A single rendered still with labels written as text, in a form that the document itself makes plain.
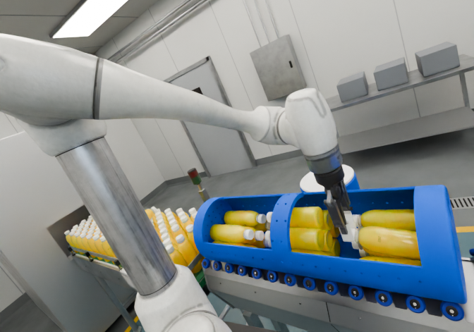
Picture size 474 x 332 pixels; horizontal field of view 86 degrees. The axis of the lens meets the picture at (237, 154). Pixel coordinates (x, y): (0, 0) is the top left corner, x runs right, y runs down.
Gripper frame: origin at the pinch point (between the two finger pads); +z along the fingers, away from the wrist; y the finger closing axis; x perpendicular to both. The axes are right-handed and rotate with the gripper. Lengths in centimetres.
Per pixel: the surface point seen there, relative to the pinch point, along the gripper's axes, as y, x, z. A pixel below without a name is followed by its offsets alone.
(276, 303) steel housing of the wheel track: -8.0, 32.9, 32.0
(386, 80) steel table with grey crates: 270, 9, 27
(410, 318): -7.4, -11.0, 24.8
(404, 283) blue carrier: -9.3, -12.5, 9.2
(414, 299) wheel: -5.6, -12.9, 19.3
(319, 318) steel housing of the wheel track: -9.0, 16.3, 32.9
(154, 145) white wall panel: 289, 490, 28
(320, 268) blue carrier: -8.7, 8.3, 8.4
